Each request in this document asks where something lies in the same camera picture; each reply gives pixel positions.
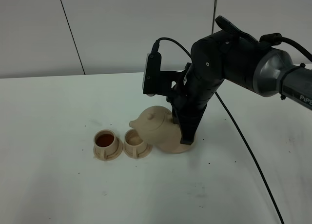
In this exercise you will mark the left beige teacup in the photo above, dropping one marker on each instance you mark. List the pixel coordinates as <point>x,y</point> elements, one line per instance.
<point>104,138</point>

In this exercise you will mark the beige teapot saucer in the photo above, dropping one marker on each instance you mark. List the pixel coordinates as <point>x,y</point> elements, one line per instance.
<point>172,145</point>

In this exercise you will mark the right beige teacup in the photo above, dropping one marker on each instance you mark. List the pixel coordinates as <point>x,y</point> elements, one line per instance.
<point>132,136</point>

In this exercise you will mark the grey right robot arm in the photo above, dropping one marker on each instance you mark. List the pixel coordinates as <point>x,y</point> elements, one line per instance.
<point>275,73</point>

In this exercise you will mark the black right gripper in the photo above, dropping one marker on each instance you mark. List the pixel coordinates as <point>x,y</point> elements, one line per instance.
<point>229,54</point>

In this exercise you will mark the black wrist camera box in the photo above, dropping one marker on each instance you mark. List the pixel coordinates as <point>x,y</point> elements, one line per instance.
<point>155,81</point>

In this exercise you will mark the beige teacup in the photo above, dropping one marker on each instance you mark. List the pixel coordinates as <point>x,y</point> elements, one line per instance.
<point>104,138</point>
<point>132,136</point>

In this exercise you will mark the beige teapot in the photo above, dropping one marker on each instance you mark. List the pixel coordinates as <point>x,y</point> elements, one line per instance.
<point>155,125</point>

